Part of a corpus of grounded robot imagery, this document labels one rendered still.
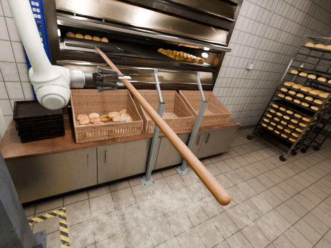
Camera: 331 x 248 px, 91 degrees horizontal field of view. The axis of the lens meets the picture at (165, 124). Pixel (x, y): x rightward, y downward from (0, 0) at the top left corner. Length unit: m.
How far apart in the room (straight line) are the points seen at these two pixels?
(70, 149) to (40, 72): 0.80
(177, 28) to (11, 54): 1.43
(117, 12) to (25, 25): 1.06
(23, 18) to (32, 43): 0.08
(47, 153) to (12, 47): 0.82
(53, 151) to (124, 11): 1.28
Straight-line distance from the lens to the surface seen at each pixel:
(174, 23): 1.95
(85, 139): 1.46
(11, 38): 1.73
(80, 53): 1.71
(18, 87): 1.82
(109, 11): 1.71
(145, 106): 0.67
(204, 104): 1.65
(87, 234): 1.65
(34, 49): 0.75
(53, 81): 0.74
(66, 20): 1.53
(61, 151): 1.45
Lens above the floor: 1.47
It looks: 29 degrees down
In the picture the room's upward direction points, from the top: 12 degrees clockwise
